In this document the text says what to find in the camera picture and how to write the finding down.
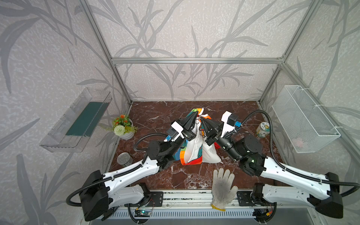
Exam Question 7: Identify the rainbow striped child jacket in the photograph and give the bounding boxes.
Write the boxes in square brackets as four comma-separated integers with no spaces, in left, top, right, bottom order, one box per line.
[174,108,221,166]

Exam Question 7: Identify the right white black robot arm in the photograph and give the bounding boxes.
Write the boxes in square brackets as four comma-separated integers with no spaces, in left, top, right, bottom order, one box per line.
[202,119,344,218]

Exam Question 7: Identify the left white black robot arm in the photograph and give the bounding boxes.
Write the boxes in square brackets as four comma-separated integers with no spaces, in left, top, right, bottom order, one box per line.
[77,109,199,221]

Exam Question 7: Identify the small green labelled jar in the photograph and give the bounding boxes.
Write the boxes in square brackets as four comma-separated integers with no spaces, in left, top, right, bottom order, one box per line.
[256,122,270,138]

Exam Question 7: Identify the white knit work glove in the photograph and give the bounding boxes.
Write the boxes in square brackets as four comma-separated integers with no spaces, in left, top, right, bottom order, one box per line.
[211,168,238,212]

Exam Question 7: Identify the silver metal tin can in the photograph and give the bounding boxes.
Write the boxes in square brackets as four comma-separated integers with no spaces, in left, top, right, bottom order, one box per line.
[117,152,133,167]

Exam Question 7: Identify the potted artificial flower plant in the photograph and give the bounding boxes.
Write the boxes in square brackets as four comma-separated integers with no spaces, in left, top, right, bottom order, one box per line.
[100,114,138,140]

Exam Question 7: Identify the pink object in basket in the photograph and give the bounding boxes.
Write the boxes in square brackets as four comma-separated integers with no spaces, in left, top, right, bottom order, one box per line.
[292,137,304,149]

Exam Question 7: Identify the green circuit board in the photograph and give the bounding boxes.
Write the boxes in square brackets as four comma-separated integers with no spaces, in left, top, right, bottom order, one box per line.
[134,209,152,218]

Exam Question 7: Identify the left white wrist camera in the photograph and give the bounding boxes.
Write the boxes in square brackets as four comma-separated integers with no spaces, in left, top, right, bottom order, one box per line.
[164,121,184,142]

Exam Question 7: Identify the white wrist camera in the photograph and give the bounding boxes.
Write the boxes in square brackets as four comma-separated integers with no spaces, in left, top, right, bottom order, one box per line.
[221,111,242,137]
[164,121,184,142]

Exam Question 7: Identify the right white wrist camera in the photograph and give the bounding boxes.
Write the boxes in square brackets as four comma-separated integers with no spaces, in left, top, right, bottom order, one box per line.
[221,111,242,137]

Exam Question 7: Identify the right corrugated black cable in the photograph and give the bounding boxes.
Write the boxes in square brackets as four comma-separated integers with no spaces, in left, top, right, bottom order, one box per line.
[233,109,360,197]

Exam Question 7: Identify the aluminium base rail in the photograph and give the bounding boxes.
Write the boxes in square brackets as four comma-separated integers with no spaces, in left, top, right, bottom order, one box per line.
[103,184,314,209]

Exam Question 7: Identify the white wire mesh basket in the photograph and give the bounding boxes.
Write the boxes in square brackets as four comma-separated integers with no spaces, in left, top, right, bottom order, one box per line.
[272,85,341,153]

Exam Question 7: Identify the aluminium cage frame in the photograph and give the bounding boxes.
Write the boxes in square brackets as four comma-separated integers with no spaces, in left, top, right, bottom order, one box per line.
[78,0,360,212]

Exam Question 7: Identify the clear acrylic wall shelf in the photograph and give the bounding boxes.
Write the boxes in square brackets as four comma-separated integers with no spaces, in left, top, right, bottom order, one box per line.
[39,88,113,153]

